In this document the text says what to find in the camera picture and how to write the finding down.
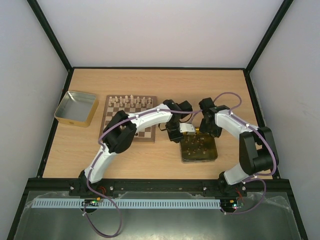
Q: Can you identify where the gold tin with pieces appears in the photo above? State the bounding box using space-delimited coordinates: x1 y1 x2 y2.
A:
179 127 218 164

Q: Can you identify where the wooden chess board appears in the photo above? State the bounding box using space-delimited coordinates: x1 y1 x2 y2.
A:
98 94 158 143

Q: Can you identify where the gold tin lid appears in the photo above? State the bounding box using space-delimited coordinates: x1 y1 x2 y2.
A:
54 91 99 128

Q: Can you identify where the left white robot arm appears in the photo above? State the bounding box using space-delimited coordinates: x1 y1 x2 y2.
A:
82 99 195 184

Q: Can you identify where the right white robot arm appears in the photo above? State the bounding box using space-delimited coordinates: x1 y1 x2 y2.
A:
199 97 279 196

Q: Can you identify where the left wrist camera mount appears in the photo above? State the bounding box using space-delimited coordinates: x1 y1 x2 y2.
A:
179 122 196 135

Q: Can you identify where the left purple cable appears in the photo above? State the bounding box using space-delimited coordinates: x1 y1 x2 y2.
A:
84 107 203 237

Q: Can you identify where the grey slotted cable duct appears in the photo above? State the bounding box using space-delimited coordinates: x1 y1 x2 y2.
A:
31 198 221 209

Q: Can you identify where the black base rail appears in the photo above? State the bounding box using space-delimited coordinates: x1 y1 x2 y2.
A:
26 177 291 198

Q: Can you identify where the black frame right post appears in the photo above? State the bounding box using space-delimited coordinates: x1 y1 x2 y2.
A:
245 0 294 72

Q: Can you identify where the black frame post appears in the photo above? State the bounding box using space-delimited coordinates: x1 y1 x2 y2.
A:
245 0 294 72
27 0 72 72

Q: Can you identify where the black frame left post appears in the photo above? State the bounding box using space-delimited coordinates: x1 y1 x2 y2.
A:
27 0 72 72

